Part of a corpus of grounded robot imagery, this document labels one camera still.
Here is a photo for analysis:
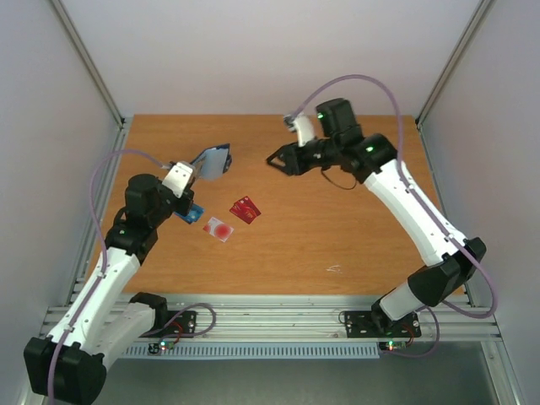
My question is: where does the left rear aluminium post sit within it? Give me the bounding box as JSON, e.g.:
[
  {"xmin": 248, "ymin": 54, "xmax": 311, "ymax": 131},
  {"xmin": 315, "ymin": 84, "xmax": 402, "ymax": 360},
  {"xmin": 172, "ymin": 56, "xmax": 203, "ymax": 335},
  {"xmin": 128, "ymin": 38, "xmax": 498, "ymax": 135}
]
[{"xmin": 48, "ymin": 0, "xmax": 127, "ymax": 127}]

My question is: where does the small blue card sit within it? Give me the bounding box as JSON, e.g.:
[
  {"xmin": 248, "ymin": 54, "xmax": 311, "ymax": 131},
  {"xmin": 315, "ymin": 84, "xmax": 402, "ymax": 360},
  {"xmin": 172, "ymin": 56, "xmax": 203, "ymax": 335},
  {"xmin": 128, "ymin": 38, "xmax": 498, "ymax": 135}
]
[{"xmin": 175, "ymin": 203, "xmax": 205, "ymax": 224}]

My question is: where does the aluminium post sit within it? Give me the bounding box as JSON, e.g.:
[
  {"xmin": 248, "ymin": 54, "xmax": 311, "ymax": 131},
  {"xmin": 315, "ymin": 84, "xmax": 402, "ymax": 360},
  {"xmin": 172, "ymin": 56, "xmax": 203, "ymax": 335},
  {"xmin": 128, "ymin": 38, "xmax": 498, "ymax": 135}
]
[
  {"xmin": 415, "ymin": 0, "xmax": 497, "ymax": 127},
  {"xmin": 48, "ymin": 0, "xmax": 127, "ymax": 127}
]

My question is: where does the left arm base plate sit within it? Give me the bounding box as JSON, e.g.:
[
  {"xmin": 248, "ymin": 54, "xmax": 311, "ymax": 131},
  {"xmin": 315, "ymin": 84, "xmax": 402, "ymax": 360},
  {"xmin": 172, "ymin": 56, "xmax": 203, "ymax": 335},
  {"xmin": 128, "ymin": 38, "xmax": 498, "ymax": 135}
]
[{"xmin": 159, "ymin": 310, "xmax": 197, "ymax": 338}]

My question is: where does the circuit board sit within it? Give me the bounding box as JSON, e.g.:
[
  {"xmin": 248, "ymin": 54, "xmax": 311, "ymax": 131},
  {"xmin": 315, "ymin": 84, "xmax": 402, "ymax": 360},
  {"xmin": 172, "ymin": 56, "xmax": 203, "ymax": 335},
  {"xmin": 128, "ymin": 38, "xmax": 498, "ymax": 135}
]
[
  {"xmin": 147, "ymin": 341, "xmax": 175, "ymax": 356},
  {"xmin": 379, "ymin": 341, "xmax": 411, "ymax": 353}
]

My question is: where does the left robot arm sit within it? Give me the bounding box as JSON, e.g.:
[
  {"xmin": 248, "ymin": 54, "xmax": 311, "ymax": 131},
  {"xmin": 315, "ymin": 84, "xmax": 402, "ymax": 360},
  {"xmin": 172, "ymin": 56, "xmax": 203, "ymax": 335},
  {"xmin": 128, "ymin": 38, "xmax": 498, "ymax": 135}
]
[{"xmin": 24, "ymin": 169, "xmax": 194, "ymax": 404}]

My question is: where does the red VIP card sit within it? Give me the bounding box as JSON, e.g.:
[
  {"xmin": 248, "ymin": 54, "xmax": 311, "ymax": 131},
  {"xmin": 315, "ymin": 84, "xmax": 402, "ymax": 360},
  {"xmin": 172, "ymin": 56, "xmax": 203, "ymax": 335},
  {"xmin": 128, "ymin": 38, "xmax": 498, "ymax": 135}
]
[{"xmin": 229, "ymin": 200, "xmax": 261, "ymax": 224}]

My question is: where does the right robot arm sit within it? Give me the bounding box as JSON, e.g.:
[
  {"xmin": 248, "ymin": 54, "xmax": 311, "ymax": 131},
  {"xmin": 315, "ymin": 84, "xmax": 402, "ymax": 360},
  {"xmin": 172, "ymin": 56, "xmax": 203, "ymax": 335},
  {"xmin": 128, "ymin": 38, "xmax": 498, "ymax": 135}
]
[{"xmin": 267, "ymin": 98, "xmax": 487, "ymax": 335}]

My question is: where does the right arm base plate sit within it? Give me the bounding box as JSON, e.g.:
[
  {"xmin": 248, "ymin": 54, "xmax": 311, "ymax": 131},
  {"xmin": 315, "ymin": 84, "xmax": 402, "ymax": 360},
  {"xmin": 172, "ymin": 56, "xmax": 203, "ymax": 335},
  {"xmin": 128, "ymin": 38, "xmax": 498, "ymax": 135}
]
[{"xmin": 338, "ymin": 310, "xmax": 422, "ymax": 339}]

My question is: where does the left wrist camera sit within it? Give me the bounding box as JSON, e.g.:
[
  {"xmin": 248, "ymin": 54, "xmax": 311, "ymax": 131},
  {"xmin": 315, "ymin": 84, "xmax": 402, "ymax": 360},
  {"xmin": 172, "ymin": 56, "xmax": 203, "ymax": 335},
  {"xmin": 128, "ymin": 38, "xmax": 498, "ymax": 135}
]
[{"xmin": 161, "ymin": 161, "xmax": 197, "ymax": 198}]

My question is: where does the blue card holder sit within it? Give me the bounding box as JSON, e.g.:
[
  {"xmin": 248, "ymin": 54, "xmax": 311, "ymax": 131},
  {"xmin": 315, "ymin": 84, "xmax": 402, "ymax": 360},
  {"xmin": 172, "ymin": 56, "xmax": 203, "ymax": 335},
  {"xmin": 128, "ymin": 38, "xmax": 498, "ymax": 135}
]
[{"xmin": 191, "ymin": 143, "xmax": 233, "ymax": 181}]

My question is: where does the left circuit board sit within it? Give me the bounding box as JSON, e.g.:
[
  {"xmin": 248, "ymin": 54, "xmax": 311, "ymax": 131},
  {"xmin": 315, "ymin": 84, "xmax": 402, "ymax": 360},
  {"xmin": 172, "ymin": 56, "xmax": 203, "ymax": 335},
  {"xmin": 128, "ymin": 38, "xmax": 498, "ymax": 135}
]
[{"xmin": 147, "ymin": 341, "xmax": 175, "ymax": 356}]

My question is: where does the right circuit board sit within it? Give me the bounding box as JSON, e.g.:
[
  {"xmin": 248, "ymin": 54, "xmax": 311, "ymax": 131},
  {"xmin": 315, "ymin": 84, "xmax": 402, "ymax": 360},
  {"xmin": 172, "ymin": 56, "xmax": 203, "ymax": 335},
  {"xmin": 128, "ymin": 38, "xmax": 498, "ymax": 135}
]
[{"xmin": 379, "ymin": 341, "xmax": 411, "ymax": 353}]

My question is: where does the white card red circle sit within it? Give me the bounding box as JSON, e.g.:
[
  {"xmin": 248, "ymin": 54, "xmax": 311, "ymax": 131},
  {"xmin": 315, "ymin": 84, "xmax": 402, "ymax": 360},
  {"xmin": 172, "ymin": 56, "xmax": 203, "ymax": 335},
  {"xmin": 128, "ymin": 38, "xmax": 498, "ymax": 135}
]
[{"xmin": 203, "ymin": 217, "xmax": 234, "ymax": 242}]

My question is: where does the right rear aluminium post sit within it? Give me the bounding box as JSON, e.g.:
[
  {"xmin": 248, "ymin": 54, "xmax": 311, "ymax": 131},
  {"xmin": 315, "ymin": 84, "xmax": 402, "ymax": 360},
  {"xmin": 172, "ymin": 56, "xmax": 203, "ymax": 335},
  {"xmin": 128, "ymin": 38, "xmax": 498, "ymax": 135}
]
[{"xmin": 415, "ymin": 0, "xmax": 497, "ymax": 127}]

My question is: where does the blue slotted cable duct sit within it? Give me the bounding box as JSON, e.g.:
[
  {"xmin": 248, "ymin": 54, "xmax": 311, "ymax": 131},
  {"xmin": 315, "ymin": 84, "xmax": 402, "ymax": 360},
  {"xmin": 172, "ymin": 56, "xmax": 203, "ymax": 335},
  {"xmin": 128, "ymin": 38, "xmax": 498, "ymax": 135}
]
[{"xmin": 121, "ymin": 342, "xmax": 380, "ymax": 360}]

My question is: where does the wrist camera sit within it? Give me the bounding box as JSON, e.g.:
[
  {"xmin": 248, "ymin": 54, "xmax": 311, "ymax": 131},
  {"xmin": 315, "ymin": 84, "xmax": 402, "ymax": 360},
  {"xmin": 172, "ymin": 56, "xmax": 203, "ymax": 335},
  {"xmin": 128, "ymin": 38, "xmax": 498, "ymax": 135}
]
[
  {"xmin": 283, "ymin": 113, "xmax": 316, "ymax": 148},
  {"xmin": 161, "ymin": 161, "xmax": 197, "ymax": 198}
]

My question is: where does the aluminium rail frame front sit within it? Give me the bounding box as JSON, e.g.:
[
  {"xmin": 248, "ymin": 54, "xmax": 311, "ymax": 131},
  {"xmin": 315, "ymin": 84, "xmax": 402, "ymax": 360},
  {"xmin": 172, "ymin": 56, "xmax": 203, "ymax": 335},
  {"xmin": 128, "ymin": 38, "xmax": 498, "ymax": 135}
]
[{"xmin": 40, "ymin": 294, "xmax": 503, "ymax": 343}]

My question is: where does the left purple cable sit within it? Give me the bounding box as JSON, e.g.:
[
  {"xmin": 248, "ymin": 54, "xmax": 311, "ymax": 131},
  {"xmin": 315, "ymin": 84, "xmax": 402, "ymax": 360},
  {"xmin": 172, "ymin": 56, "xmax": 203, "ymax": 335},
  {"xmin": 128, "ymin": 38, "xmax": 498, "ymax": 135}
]
[{"xmin": 46, "ymin": 149, "xmax": 170, "ymax": 405}]

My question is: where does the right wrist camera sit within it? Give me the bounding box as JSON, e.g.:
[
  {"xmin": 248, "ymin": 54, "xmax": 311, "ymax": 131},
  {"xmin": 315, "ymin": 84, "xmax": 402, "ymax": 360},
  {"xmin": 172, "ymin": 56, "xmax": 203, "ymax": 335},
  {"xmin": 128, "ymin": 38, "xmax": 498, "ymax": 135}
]
[{"xmin": 283, "ymin": 113, "xmax": 316, "ymax": 148}]

